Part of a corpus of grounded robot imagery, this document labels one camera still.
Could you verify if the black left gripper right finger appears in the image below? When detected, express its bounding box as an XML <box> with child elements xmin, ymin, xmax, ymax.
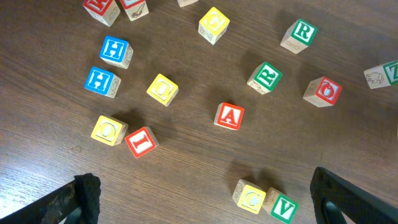
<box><xmin>310</xmin><ymin>167</ymin><xmax>397</xmax><ymax>224</ymax></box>

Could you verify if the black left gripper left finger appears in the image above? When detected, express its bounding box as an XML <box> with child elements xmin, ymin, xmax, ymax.
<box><xmin>1</xmin><ymin>173</ymin><xmax>101</xmax><ymax>224</ymax></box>

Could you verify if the green V letter block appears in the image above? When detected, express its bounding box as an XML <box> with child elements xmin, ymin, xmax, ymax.
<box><xmin>262</xmin><ymin>187</ymin><xmax>299</xmax><ymax>224</ymax></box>

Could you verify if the yellow C letter block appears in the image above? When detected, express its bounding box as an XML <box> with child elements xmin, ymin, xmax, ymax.
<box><xmin>232</xmin><ymin>179</ymin><xmax>266</xmax><ymax>214</ymax></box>

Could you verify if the green r block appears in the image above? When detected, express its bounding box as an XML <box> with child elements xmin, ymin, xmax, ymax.
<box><xmin>280</xmin><ymin>19</ymin><xmax>318</xmax><ymax>54</ymax></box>
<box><xmin>247</xmin><ymin>62</ymin><xmax>282</xmax><ymax>95</ymax></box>

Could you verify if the yellow O block lower left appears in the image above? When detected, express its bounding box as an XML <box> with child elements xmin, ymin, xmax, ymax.
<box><xmin>91</xmin><ymin>115</ymin><xmax>129</xmax><ymax>146</ymax></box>

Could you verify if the yellow o block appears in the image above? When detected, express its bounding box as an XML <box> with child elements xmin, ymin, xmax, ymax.
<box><xmin>91</xmin><ymin>115</ymin><xmax>129</xmax><ymax>146</ymax></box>
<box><xmin>147</xmin><ymin>73</ymin><xmax>178</xmax><ymax>106</ymax></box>

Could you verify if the red I letter block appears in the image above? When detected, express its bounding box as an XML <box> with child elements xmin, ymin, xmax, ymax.
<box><xmin>124</xmin><ymin>126</ymin><xmax>159</xmax><ymax>158</ymax></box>

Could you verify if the red O letter block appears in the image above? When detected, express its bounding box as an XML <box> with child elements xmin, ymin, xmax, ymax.
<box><xmin>303</xmin><ymin>77</ymin><xmax>343</xmax><ymax>108</ymax></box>

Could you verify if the blue H block lower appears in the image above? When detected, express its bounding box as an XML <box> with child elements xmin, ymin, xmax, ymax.
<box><xmin>85</xmin><ymin>67</ymin><xmax>121</xmax><ymax>98</ymax></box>

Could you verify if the blue h block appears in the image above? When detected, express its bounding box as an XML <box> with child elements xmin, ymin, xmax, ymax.
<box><xmin>99</xmin><ymin>35</ymin><xmax>134</xmax><ymax>69</ymax></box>
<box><xmin>85</xmin><ymin>67</ymin><xmax>121</xmax><ymax>98</ymax></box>

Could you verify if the red A block lower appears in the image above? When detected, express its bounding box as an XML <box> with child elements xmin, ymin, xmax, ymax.
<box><xmin>213</xmin><ymin>102</ymin><xmax>244</xmax><ymax>131</ymax></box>

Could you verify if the green Z letter block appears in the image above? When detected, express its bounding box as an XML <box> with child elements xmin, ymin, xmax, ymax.
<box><xmin>364</xmin><ymin>60</ymin><xmax>397</xmax><ymax>89</ymax></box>

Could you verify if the yellow O block middle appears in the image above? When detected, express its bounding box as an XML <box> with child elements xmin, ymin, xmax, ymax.
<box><xmin>147</xmin><ymin>73</ymin><xmax>178</xmax><ymax>106</ymax></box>

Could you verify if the blue H block upper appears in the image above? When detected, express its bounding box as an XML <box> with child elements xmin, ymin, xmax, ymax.
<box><xmin>99</xmin><ymin>35</ymin><xmax>134</xmax><ymax>69</ymax></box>

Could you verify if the red M letter block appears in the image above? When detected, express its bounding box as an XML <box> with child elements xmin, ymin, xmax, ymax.
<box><xmin>83</xmin><ymin>0</ymin><xmax>121</xmax><ymax>27</ymax></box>

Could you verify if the red 6 number block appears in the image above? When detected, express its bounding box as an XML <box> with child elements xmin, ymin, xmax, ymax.
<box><xmin>121</xmin><ymin>0</ymin><xmax>149</xmax><ymax>21</ymax></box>

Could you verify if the yellow G letter block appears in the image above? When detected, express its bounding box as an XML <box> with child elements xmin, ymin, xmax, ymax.
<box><xmin>198</xmin><ymin>7</ymin><xmax>230</xmax><ymax>45</ymax></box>

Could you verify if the plain wooden block yellow edge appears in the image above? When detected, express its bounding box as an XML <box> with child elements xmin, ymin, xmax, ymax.
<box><xmin>177</xmin><ymin>0</ymin><xmax>198</xmax><ymax>7</ymax></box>

